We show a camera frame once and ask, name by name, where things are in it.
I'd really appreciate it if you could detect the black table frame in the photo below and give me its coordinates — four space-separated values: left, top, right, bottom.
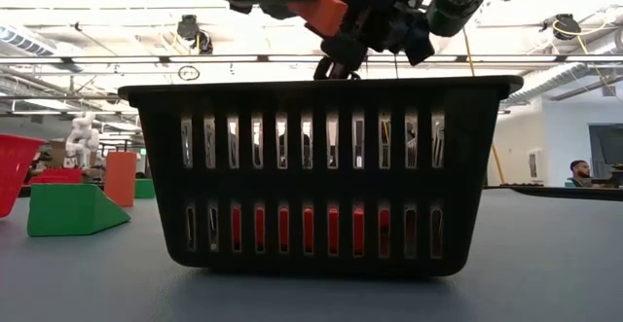
17 180 623 202

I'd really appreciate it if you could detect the cardboard box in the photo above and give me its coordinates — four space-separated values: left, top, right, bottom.
48 140 67 168

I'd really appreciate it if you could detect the black ceiling cable reel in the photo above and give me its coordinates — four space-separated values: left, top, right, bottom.
542 13 583 41
176 14 201 41

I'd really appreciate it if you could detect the green wedge block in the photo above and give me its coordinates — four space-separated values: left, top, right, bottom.
26 182 131 238

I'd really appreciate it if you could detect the red rectangular block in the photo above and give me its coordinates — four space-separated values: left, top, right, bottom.
232 204 391 256

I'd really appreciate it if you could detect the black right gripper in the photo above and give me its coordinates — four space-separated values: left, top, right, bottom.
319 0 436 70

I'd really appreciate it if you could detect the green cube block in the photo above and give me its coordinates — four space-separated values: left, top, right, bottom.
134 178 157 200

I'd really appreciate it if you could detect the person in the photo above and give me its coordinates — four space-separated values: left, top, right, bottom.
566 160 607 189

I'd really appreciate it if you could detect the long ceiling light bar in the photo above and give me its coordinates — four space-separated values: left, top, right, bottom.
0 54 623 65

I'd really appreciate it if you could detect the red box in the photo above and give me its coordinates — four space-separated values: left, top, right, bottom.
28 167 84 185

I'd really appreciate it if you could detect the black plastic basket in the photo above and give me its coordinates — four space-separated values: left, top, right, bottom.
118 75 525 279

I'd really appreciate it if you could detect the red plastic basket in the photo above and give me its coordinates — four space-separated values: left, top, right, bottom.
0 133 46 219

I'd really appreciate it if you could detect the grey ceiling air duct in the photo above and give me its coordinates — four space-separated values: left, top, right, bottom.
0 22 59 59

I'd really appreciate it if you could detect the blue table mat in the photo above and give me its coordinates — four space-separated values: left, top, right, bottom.
0 188 623 322

